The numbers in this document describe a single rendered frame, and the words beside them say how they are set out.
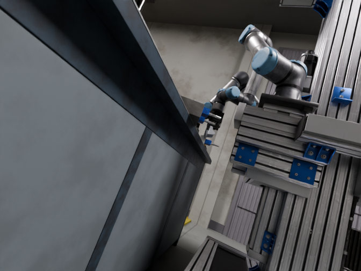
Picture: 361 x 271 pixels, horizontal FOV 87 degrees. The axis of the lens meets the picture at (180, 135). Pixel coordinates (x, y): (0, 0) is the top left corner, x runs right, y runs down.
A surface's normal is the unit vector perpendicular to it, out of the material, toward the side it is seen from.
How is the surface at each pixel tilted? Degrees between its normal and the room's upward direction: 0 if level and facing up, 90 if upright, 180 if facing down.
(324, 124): 90
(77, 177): 90
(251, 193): 90
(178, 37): 90
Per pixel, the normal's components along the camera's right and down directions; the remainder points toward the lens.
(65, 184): 0.91, 0.29
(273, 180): -0.26, -0.29
